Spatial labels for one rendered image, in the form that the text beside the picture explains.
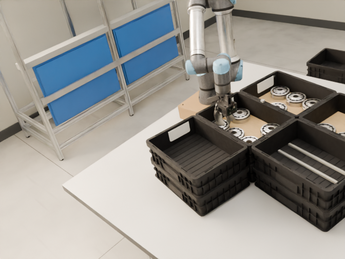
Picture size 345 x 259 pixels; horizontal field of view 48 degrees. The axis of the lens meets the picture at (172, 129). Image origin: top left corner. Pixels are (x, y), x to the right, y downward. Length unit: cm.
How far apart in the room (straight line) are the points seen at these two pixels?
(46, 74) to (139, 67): 96
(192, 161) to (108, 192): 46
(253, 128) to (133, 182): 66
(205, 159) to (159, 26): 230
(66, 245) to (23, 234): 40
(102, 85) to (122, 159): 154
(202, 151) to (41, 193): 178
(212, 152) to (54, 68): 183
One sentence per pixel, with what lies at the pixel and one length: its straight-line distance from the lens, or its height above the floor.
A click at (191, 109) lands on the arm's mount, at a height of 79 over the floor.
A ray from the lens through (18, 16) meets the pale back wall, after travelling 412.
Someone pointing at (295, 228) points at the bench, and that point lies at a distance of 170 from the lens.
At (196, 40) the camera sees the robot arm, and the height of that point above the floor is 124.
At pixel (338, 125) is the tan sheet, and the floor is 83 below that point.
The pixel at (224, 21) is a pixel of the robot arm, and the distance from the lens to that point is 214.
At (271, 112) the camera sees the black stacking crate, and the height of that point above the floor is 90.
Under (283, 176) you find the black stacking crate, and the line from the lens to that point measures 166.
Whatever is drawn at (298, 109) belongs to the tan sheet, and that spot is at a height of 83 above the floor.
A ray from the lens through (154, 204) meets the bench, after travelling 186.
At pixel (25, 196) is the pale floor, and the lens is 341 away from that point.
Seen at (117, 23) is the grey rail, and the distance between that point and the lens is 361.
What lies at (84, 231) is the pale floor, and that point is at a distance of 288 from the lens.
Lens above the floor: 198
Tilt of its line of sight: 34 degrees down
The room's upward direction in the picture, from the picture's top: 12 degrees counter-clockwise
